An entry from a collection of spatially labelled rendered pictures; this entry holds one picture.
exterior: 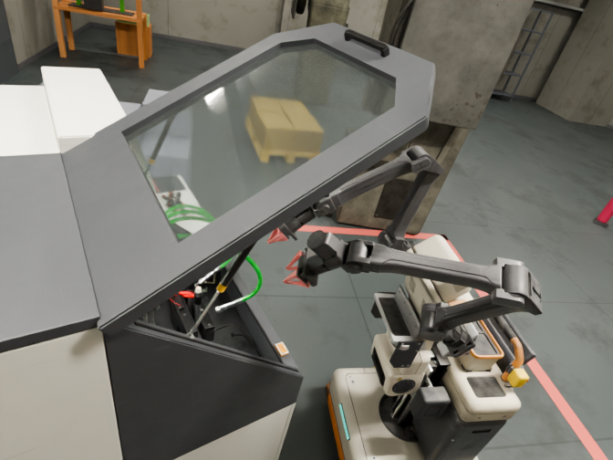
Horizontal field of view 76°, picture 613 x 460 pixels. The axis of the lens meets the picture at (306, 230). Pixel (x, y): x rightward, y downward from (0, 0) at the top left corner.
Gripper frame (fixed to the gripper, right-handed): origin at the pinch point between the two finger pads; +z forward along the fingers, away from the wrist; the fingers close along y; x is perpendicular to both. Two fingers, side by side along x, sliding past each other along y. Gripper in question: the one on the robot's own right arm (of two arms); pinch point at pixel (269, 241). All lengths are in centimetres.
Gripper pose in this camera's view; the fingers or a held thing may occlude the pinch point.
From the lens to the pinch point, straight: 147.8
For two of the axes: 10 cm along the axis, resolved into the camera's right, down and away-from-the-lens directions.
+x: 3.0, 5.9, -7.5
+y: -5.1, -5.6, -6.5
